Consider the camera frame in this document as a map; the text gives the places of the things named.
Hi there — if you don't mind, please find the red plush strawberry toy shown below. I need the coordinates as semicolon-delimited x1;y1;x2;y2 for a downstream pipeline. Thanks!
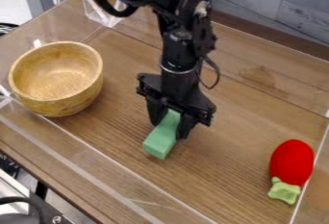
268;139;315;205

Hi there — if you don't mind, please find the green foam stick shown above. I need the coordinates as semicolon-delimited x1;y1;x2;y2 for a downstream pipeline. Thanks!
143;110;181;160

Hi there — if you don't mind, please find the clear acrylic corner bracket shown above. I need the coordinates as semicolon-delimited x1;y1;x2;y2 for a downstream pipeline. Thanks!
82;0;127;28

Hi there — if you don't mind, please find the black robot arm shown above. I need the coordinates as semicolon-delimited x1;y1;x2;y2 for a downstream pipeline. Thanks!
94;0;217;139

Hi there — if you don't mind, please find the clear acrylic tray wall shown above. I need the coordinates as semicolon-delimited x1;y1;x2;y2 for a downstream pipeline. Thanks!
0;0;329;224

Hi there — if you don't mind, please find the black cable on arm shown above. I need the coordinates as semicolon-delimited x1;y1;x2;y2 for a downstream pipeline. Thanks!
194;56;222;90

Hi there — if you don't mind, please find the brown wooden bowl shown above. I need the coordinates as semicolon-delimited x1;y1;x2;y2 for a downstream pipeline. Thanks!
8;41;103;117

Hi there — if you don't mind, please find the black clamp under table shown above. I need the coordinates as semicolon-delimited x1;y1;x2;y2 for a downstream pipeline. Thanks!
0;196;77;224

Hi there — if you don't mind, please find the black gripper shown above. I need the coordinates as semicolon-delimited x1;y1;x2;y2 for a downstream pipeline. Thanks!
137;66;216;139

